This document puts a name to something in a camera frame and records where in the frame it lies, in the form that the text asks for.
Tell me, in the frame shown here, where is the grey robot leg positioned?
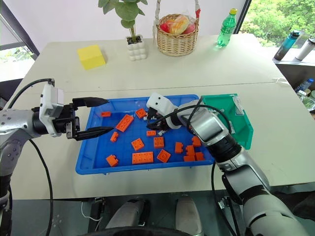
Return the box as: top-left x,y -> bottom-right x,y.
175,195 -> 204,236
105,197 -> 151,230

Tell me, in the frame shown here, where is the wicker basket with handle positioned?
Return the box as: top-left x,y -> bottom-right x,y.
152,0 -> 202,58

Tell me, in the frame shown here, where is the green leafy plant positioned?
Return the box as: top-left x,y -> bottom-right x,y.
97,0 -> 149,43

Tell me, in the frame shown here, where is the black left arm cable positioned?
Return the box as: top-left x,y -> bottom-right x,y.
28,138 -> 55,236

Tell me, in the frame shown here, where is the thin white floor cable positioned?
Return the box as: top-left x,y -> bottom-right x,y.
81,201 -> 99,220

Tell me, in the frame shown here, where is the white bubble plant pot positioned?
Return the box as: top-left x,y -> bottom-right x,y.
126,35 -> 149,61

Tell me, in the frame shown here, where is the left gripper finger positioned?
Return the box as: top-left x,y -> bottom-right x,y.
72,96 -> 110,108
73,126 -> 115,142

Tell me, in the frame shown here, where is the dark flask with blue cap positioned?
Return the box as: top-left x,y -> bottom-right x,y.
273,29 -> 301,61

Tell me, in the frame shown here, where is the green plastic bin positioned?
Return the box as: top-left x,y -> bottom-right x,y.
200,93 -> 254,150

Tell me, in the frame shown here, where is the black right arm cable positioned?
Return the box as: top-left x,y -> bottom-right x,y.
210,161 -> 241,236

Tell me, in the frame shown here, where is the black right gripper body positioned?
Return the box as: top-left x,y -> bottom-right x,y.
154,110 -> 172,131

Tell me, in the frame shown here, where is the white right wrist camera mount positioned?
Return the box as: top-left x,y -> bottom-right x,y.
146,92 -> 183,130

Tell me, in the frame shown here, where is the yellow cube box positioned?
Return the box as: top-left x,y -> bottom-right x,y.
76,44 -> 107,71

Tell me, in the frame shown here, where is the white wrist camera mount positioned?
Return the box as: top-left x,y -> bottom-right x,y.
39,83 -> 65,137
146,92 -> 183,130

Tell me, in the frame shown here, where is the clear water bottle blue cap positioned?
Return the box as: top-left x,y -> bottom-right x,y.
294,78 -> 315,96

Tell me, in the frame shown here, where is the fruit and bread in basket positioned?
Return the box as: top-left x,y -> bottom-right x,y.
159,14 -> 198,35

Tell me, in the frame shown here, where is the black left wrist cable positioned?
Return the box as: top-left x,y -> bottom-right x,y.
7,78 -> 55,110

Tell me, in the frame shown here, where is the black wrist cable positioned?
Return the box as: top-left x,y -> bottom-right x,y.
7,78 -> 55,110
186,98 -> 233,135

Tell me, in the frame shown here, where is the black table clamp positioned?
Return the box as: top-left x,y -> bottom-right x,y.
89,196 -> 107,221

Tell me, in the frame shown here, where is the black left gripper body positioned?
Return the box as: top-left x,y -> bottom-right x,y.
53,103 -> 81,140

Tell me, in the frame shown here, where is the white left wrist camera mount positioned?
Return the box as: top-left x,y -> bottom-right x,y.
39,83 -> 65,137

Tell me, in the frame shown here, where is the blue plastic bin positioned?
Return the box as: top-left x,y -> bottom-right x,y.
75,94 -> 216,176

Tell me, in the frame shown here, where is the long orange brick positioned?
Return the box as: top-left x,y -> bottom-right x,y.
131,151 -> 155,165
115,114 -> 135,132

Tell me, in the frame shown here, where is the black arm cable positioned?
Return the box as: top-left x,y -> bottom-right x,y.
210,161 -> 241,236
28,138 -> 55,236

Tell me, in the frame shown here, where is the white flask with black cap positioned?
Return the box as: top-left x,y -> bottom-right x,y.
294,37 -> 315,61

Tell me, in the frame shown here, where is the grey left robot leg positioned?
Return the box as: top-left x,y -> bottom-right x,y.
105,197 -> 151,230

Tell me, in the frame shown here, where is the grey right robot leg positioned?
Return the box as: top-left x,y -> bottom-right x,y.
175,195 -> 204,236

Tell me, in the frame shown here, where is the white label in green bin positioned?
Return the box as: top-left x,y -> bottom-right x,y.
234,96 -> 245,117

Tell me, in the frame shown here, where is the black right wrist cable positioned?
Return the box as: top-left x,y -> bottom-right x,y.
186,98 -> 233,135

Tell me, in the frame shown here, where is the green plastic soda bottle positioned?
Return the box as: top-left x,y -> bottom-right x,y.
217,7 -> 238,49

